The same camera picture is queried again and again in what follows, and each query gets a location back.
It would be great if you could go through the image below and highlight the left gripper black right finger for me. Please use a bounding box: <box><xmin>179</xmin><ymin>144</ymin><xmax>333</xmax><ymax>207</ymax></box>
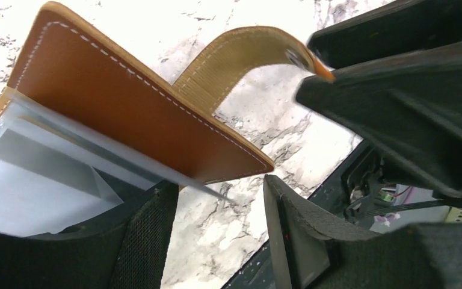
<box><xmin>263</xmin><ymin>175</ymin><xmax>462</xmax><ymax>288</ymax></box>

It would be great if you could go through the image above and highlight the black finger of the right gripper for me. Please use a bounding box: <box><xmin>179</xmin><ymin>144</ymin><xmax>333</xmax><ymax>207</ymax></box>
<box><xmin>295</xmin><ymin>42</ymin><xmax>462</xmax><ymax>197</ymax></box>
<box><xmin>307</xmin><ymin>1</ymin><xmax>462</xmax><ymax>69</ymax></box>

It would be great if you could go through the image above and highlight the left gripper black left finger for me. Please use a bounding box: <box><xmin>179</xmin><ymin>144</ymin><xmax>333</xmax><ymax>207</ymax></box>
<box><xmin>0</xmin><ymin>181</ymin><xmax>179</xmax><ymax>288</ymax></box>

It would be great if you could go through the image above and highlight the brown leather card holder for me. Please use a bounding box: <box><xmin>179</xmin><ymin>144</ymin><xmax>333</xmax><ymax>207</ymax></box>
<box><xmin>0</xmin><ymin>1</ymin><xmax>335</xmax><ymax>237</ymax></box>

